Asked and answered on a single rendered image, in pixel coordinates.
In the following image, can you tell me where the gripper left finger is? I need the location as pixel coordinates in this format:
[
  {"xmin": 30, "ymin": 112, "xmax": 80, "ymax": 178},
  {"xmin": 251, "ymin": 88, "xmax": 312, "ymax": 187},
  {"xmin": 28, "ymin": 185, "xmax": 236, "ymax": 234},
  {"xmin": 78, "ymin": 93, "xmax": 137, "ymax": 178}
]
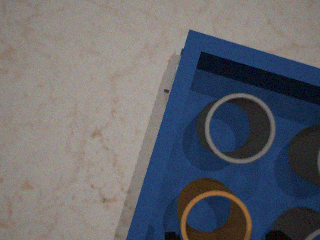
[{"xmin": 165, "ymin": 232, "xmax": 181, "ymax": 240}]

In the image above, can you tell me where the bronze bushing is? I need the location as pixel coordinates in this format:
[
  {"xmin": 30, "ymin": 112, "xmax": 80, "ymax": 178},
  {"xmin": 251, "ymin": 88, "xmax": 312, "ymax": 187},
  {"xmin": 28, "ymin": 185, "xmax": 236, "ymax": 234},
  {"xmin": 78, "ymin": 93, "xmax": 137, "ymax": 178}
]
[{"xmin": 177, "ymin": 178, "xmax": 252, "ymax": 240}]

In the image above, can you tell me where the blue crate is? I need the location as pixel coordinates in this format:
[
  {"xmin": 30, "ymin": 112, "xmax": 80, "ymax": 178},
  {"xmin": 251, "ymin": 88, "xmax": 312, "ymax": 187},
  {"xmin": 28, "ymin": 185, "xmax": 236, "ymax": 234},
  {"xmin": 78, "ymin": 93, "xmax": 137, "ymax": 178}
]
[{"xmin": 126, "ymin": 29, "xmax": 320, "ymax": 240}]

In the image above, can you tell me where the grey metal bushing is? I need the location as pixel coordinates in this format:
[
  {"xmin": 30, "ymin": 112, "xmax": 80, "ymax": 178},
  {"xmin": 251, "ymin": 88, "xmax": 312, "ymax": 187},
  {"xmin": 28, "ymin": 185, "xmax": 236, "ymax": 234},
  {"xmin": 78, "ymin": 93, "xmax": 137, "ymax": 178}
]
[
  {"xmin": 196, "ymin": 93, "xmax": 276, "ymax": 164},
  {"xmin": 288, "ymin": 125, "xmax": 320, "ymax": 187},
  {"xmin": 272, "ymin": 207, "xmax": 320, "ymax": 240}
]

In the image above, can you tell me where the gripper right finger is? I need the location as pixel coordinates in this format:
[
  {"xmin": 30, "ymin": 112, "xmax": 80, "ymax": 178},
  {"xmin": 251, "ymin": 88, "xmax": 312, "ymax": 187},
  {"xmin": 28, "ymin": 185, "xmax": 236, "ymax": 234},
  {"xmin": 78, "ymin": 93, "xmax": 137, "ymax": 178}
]
[{"xmin": 265, "ymin": 230, "xmax": 292, "ymax": 240}]

